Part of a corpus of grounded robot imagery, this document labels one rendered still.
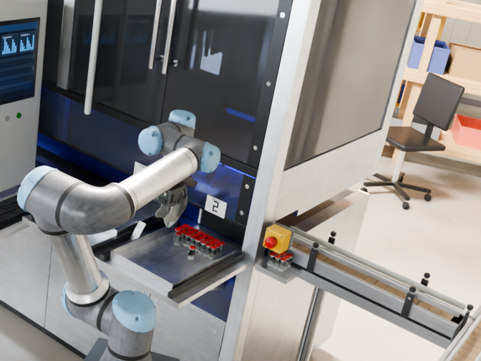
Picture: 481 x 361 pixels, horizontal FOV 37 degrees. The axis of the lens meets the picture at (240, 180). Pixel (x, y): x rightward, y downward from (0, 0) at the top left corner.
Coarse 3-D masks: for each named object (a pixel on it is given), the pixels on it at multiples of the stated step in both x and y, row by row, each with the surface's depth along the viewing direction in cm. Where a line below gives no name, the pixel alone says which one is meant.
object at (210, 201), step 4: (208, 196) 250; (212, 196) 249; (208, 200) 250; (212, 200) 249; (216, 200) 248; (208, 204) 251; (212, 204) 250; (216, 204) 249; (220, 204) 248; (224, 204) 247; (208, 208) 251; (212, 208) 250; (216, 208) 249; (220, 208) 248; (224, 208) 247; (212, 212) 251; (220, 212) 249; (224, 212) 248; (220, 216) 249; (224, 216) 248
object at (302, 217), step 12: (36, 156) 301; (48, 156) 303; (60, 168) 294; (72, 168) 296; (84, 168) 299; (84, 180) 287; (96, 180) 289; (108, 180) 292; (348, 192) 329; (324, 204) 310; (288, 216) 292; (300, 216) 294; (0, 300) 342; (36, 324) 331; (72, 348) 320
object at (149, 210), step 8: (144, 208) 269; (152, 208) 270; (136, 216) 262; (144, 216) 263; (152, 216) 257; (128, 224) 255; (136, 224) 250; (104, 232) 246; (112, 232) 243; (120, 232) 244
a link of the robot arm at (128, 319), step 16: (112, 304) 185; (128, 304) 185; (144, 304) 186; (112, 320) 184; (128, 320) 182; (144, 320) 183; (112, 336) 186; (128, 336) 183; (144, 336) 185; (128, 352) 185; (144, 352) 188
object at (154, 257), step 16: (176, 224) 256; (144, 240) 242; (160, 240) 248; (112, 256) 229; (128, 256) 234; (144, 256) 236; (160, 256) 238; (176, 256) 240; (224, 256) 239; (144, 272) 223; (160, 272) 229; (176, 272) 230; (192, 272) 232
